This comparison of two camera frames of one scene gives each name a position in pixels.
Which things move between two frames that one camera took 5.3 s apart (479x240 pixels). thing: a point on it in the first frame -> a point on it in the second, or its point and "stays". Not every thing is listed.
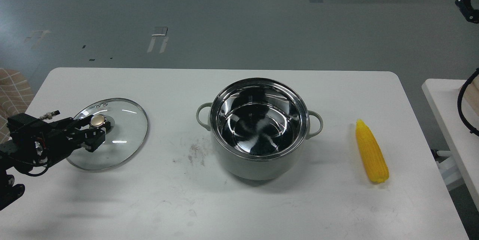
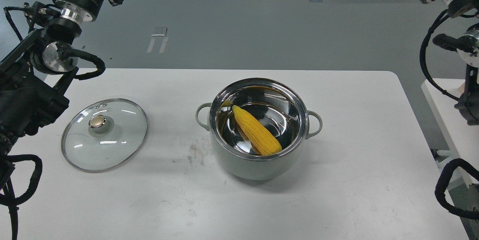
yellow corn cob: x=372 y=151 -> x=265 y=142
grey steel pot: x=259 y=127 stays
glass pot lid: x=128 y=131 stays
